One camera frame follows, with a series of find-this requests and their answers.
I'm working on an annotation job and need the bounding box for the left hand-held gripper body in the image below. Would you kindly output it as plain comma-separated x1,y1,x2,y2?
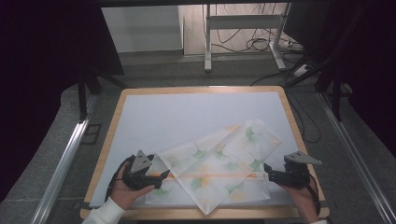
121,149,158,191

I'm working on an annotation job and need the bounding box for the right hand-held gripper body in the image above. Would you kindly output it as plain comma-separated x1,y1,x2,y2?
276,150,323,189

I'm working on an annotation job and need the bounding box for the person's left hand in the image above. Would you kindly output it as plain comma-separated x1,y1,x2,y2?
109,161,156,211

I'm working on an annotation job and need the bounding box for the person's right hand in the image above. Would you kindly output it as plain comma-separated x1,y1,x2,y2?
279,174,321,220

